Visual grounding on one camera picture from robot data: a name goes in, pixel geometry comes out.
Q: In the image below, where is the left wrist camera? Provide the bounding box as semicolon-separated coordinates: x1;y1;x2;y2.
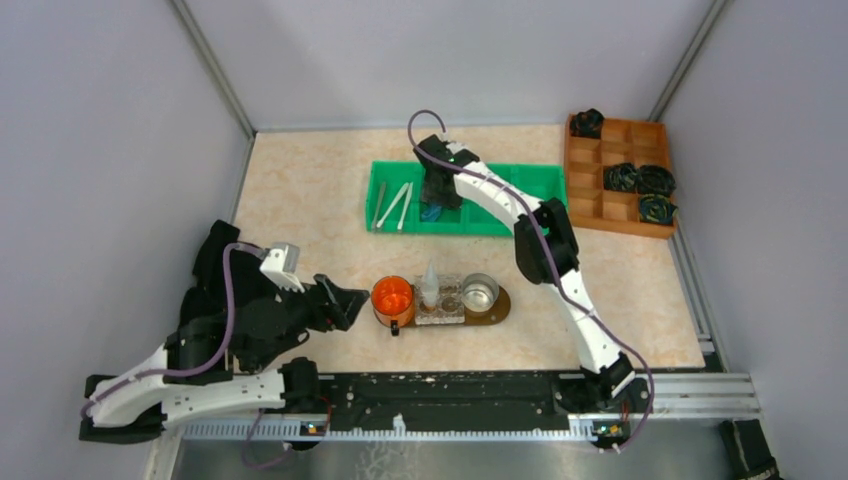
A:
259;242;305;293

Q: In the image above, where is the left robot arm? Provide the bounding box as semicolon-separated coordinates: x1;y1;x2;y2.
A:
78;274;370;445

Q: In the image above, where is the brown oval wooden tray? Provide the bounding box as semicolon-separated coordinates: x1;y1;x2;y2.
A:
404;287;511;328

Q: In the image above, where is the wooden compartment box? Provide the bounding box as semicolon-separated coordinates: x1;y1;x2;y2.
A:
563;109;678;239

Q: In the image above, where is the orange mug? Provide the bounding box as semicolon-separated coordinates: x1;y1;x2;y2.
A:
371;276;416;337

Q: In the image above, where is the white toothpaste tube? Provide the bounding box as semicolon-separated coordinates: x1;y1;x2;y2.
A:
419;260;440;311

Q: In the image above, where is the clear glass cup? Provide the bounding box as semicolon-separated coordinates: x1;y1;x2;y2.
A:
412;274;465;327

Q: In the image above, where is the grey toothbrush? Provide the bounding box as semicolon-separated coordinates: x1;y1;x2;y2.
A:
371;182;386;232

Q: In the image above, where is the steel cup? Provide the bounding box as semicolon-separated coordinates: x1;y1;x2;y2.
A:
461;272;500;313

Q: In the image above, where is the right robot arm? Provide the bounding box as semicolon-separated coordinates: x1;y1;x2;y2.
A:
412;135;655;411

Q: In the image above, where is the blue toothpaste tube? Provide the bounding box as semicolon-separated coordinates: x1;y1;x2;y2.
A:
420;204;443;223

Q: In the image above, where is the rolled dark sock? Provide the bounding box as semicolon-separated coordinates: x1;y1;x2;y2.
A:
638;194;678;226
568;108;605;139
635;165;677;197
602;162;638;193

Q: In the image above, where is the white toothbrush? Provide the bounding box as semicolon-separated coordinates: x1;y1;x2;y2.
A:
397;182;414;232
374;182;412;230

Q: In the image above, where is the green divided plastic bin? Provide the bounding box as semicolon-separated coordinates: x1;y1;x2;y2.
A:
364;160;570;238

